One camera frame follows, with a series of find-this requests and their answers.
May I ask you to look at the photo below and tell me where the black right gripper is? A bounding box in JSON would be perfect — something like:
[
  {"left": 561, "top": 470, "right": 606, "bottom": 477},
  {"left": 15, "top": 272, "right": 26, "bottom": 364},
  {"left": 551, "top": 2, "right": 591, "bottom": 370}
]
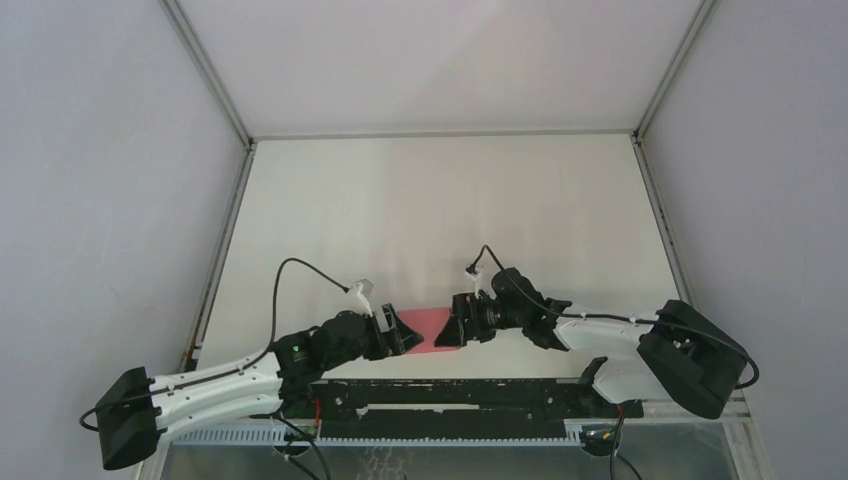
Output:
[{"left": 433, "top": 291, "right": 526, "bottom": 347}]

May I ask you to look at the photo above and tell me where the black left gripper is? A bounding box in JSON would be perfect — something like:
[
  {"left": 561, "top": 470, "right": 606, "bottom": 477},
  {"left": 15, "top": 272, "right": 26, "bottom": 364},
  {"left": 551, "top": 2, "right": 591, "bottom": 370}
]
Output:
[{"left": 324, "top": 303, "right": 423, "bottom": 371}]

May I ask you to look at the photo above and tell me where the pink cardboard box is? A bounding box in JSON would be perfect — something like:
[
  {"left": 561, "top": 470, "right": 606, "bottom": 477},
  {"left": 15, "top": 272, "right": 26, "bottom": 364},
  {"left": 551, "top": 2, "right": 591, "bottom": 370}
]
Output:
[{"left": 398, "top": 307, "right": 458, "bottom": 355}]

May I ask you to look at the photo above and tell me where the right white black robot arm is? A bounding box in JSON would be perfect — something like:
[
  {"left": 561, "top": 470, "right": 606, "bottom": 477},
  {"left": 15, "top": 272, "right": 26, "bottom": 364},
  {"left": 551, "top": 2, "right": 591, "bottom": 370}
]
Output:
[{"left": 434, "top": 268, "right": 759, "bottom": 419}]

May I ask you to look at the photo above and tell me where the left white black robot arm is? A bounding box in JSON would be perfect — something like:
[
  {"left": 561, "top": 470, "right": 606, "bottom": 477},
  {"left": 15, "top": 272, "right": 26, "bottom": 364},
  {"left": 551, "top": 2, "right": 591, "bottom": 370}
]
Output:
[{"left": 93, "top": 304, "right": 424, "bottom": 471}]

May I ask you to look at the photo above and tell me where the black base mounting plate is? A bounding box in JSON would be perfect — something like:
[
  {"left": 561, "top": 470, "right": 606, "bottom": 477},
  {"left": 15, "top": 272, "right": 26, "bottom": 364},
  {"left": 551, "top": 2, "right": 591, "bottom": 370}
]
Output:
[{"left": 272, "top": 378, "right": 644, "bottom": 438}]

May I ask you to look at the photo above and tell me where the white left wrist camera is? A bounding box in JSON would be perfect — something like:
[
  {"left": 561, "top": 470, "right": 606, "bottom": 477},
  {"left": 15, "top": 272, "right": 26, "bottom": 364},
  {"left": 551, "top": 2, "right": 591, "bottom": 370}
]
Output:
[{"left": 346, "top": 279, "right": 373, "bottom": 317}]

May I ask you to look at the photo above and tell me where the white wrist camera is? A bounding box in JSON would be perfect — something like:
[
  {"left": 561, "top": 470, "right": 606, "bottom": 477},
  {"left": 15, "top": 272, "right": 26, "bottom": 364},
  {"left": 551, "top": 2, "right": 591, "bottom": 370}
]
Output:
[
  {"left": 346, "top": 279, "right": 373, "bottom": 317},
  {"left": 465, "top": 262, "right": 483, "bottom": 298}
]

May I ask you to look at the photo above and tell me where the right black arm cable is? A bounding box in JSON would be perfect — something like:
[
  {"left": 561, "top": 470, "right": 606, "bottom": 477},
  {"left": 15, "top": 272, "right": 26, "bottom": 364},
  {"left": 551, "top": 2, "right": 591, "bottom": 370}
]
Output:
[{"left": 465, "top": 244, "right": 761, "bottom": 391}]

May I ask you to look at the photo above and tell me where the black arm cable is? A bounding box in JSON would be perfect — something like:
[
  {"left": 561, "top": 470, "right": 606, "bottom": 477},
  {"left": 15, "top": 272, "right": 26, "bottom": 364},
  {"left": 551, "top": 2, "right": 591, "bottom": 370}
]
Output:
[
  {"left": 465, "top": 244, "right": 761, "bottom": 391},
  {"left": 78, "top": 257, "right": 352, "bottom": 433}
]

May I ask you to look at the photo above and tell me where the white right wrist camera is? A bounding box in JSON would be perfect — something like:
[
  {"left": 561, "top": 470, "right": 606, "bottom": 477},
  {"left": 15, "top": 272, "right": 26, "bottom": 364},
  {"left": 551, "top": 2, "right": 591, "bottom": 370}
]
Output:
[{"left": 465, "top": 262, "right": 483, "bottom": 298}]

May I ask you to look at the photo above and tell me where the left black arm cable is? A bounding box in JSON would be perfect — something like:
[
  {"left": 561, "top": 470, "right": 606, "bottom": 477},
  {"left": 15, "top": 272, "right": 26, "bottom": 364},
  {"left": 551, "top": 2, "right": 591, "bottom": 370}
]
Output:
[{"left": 78, "top": 257, "right": 352, "bottom": 433}]

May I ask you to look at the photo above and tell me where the aluminium front frame rail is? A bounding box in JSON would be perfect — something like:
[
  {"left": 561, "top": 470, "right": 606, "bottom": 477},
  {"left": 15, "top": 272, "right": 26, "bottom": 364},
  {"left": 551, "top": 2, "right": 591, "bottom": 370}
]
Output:
[{"left": 148, "top": 377, "right": 752, "bottom": 425}]

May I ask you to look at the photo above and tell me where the white slotted cable duct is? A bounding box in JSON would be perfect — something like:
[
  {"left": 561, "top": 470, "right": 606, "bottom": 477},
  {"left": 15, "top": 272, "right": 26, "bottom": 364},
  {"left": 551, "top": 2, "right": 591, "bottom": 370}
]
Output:
[{"left": 171, "top": 424, "right": 585, "bottom": 447}]

